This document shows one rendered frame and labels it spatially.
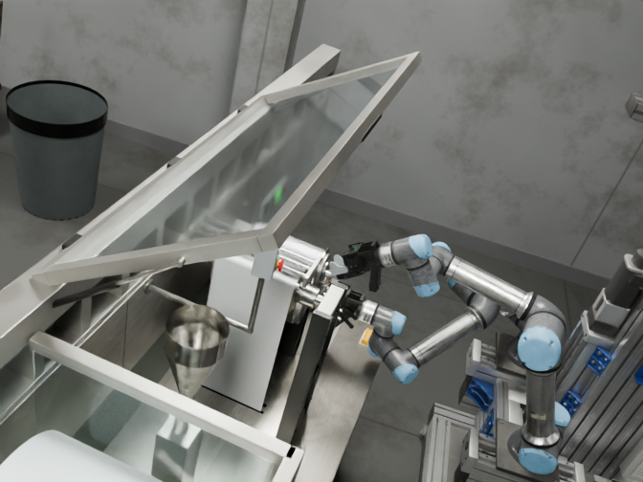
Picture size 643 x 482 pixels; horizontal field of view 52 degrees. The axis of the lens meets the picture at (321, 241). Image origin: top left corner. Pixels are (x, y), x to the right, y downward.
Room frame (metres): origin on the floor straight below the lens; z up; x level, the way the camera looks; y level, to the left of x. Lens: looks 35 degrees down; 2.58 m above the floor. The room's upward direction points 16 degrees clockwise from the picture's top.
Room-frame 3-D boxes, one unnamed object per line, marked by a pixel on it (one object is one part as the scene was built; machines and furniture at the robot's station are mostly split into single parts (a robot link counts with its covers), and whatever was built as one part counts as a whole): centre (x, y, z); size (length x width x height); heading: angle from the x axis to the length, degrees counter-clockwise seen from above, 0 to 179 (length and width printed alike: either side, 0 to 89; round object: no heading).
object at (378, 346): (1.74, -0.31, 1.01); 0.11 x 0.08 x 0.11; 40
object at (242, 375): (1.44, 0.19, 1.17); 0.34 x 0.05 x 0.54; 80
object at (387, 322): (1.75, -0.30, 1.11); 0.11 x 0.08 x 0.09; 80
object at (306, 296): (1.49, 0.00, 1.34); 0.06 x 0.06 x 0.06; 80
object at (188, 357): (1.05, 0.21, 1.50); 0.14 x 0.14 x 0.06
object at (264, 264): (1.21, 0.10, 1.66); 0.07 x 0.07 x 0.10; 0
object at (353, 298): (1.78, -0.14, 1.12); 0.12 x 0.08 x 0.09; 80
